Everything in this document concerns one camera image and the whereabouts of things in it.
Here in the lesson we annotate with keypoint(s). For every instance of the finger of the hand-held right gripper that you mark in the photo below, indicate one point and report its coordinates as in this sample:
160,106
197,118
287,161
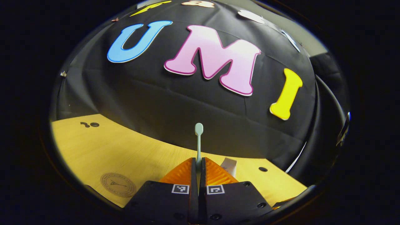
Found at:
281,203

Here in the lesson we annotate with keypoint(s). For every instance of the small white clip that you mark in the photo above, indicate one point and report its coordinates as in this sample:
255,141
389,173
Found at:
63,74

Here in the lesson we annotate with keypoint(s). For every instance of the round brown coaster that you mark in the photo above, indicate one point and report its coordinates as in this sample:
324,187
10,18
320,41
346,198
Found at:
118,184

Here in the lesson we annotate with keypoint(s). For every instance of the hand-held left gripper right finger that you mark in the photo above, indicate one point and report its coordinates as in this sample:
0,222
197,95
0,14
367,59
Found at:
202,181

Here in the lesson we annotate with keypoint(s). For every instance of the white toothpaste tube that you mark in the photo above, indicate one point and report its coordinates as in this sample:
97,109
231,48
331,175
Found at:
229,165

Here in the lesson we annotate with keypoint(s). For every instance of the pale green toothbrush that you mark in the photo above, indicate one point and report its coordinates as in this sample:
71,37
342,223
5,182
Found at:
198,140

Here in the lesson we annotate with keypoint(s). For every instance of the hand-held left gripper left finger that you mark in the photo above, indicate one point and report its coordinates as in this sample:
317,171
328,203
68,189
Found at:
193,181

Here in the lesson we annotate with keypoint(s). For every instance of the wooden desktop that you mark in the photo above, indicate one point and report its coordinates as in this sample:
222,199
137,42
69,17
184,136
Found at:
125,150

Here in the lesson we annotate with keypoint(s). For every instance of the black backdrop cloth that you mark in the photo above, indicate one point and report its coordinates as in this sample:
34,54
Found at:
156,93

